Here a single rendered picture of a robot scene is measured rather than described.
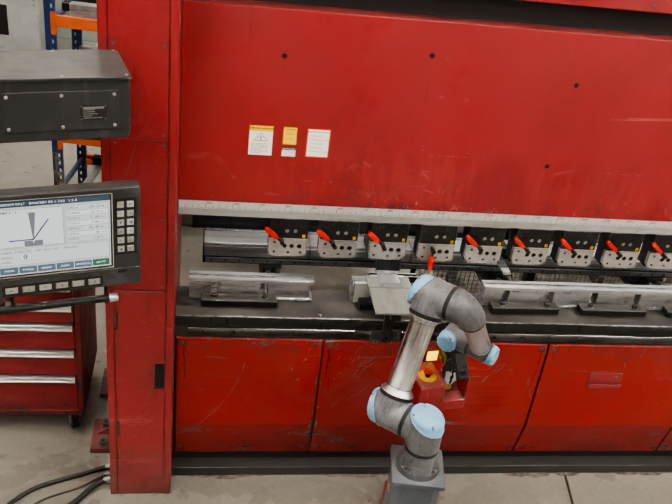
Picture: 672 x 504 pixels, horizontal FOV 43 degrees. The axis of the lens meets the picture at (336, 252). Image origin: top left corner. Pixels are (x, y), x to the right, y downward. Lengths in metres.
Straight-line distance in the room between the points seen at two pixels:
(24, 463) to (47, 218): 1.61
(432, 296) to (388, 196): 0.65
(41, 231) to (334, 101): 1.11
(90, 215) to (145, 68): 0.50
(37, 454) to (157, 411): 0.75
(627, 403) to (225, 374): 1.82
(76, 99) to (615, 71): 1.91
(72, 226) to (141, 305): 0.60
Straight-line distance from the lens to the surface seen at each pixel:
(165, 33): 2.75
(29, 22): 7.58
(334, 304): 3.48
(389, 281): 3.44
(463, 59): 3.10
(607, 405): 4.07
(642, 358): 3.96
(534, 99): 3.24
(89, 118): 2.59
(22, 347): 3.85
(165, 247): 3.07
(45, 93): 2.55
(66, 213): 2.69
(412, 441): 2.84
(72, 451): 4.06
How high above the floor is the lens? 2.81
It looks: 30 degrees down
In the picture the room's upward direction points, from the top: 8 degrees clockwise
